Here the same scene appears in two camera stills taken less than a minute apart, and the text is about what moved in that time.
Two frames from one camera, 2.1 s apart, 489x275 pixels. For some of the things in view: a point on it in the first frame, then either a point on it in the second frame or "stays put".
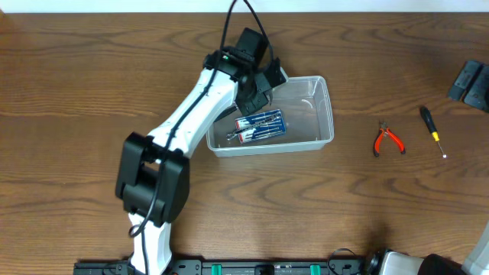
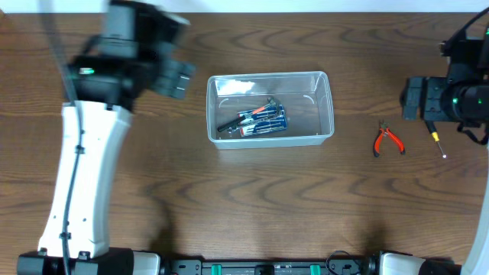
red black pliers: (383, 131) stays put
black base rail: (231, 267) stays put
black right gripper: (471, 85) -> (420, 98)
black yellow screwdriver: (431, 125) stays put
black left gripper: (253, 101) -> (177, 79)
